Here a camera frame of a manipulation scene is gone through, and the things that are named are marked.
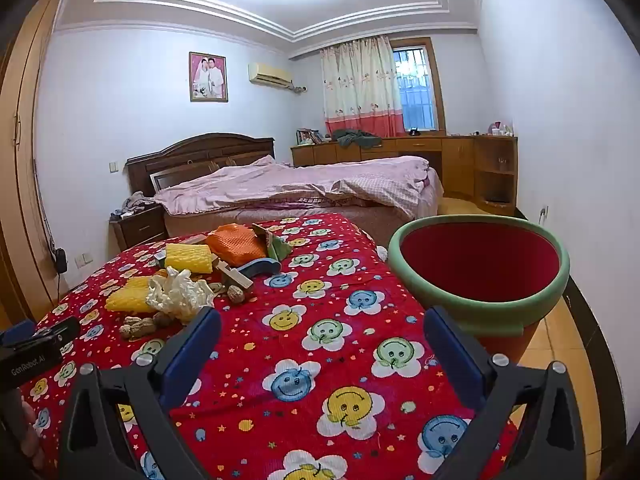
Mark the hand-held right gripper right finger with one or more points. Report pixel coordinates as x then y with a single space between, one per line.
452 355

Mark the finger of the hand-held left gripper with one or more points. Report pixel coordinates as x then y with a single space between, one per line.
57 331
17 332

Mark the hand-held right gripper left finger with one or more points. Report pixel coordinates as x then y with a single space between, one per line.
192 355

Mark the red bin with green rim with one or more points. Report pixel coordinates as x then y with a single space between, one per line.
475 260

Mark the orange mesh bag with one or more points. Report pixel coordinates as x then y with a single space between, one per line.
235 245

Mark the green snack packet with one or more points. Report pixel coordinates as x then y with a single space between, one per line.
274 247

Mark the person's left hand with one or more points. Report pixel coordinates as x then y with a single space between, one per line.
29 435

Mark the walnut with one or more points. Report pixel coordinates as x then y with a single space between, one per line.
162 319
236 294

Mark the white crumpled plastic bag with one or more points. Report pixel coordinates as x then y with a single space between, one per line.
177 294

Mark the black charger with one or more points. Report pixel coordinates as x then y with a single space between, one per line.
60 260

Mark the wooden block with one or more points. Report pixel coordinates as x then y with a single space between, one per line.
237 276

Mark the blue arc block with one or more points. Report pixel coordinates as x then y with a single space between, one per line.
262 264

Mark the red flower printed blanket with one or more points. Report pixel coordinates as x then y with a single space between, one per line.
310 310

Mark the dark wooden nightstand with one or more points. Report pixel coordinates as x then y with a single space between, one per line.
142 227

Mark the bed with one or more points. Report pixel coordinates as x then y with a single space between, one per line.
210 221

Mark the pile of clothes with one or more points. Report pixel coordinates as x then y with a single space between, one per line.
134 202

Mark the wooden wardrobe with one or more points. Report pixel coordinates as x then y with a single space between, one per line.
20 160

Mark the pink quilt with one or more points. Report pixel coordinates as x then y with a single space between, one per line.
280 185

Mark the wooden desk cabinet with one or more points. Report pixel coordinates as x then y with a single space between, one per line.
460 160

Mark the dark wooden headboard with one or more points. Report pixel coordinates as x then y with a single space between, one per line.
200 150

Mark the dark green cloth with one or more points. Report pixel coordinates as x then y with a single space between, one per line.
355 137

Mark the row of books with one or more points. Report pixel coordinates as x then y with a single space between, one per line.
307 136

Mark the barred window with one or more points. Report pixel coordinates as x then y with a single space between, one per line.
415 95

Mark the cream and red curtain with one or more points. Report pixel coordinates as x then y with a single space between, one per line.
360 85

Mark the framed wall photo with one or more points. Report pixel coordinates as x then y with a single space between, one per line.
208 77

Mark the wall air conditioner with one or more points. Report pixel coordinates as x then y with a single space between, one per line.
267 74

